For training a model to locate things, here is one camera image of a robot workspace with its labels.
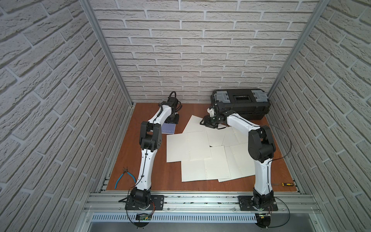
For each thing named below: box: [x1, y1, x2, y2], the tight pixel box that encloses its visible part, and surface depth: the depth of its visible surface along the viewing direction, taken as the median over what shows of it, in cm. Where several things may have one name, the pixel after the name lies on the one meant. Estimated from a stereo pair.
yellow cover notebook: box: [166, 130, 213, 163], surface depth 99 cm
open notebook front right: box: [217, 142, 256, 183], surface depth 87 cm
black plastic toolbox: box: [210, 88, 272, 121], surface depth 102 cm
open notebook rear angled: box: [181, 114, 218, 134], surface depth 106 cm
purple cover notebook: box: [161, 122, 177, 135], surface depth 105 cm
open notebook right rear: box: [206, 126, 249, 147], surface depth 100 cm
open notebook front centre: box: [166, 134, 246, 183], surface depth 91 cm
